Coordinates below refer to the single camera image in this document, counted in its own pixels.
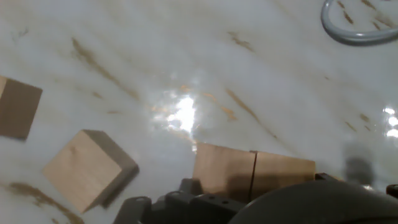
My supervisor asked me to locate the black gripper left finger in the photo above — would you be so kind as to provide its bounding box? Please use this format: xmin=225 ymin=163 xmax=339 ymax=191
xmin=113 ymin=178 xmax=248 ymax=224

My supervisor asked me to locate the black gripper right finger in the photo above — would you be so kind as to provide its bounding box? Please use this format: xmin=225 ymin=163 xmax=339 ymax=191
xmin=314 ymin=172 xmax=343 ymax=183

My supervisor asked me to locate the large wooden cube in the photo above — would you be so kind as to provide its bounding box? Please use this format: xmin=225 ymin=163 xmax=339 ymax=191
xmin=0 ymin=75 xmax=44 ymax=141
xmin=42 ymin=129 xmax=140 ymax=214
xmin=249 ymin=151 xmax=317 ymax=202
xmin=192 ymin=142 xmax=257 ymax=205

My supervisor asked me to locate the marble pattern mat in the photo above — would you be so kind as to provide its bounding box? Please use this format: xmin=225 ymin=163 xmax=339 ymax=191
xmin=0 ymin=0 xmax=398 ymax=224

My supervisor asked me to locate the light grey cable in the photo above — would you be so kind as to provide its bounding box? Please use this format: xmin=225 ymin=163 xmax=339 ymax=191
xmin=320 ymin=0 xmax=398 ymax=47

